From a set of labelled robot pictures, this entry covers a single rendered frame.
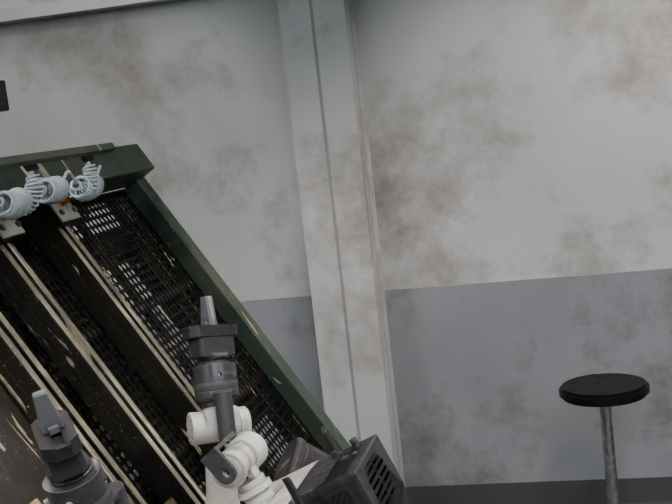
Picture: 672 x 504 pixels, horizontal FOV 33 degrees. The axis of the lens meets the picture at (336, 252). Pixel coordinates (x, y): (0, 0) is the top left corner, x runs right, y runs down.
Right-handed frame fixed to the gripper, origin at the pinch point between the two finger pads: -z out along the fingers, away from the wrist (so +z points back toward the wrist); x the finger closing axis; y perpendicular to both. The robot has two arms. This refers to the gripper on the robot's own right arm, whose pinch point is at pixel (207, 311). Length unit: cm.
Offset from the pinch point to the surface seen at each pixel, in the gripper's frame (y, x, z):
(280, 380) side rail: 92, -94, 10
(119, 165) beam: 99, -47, -59
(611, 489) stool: 100, -274, 67
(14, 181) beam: 66, 5, -43
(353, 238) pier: 178, -219, -57
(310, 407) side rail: 87, -101, 19
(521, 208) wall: 130, -282, -62
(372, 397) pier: 194, -233, 15
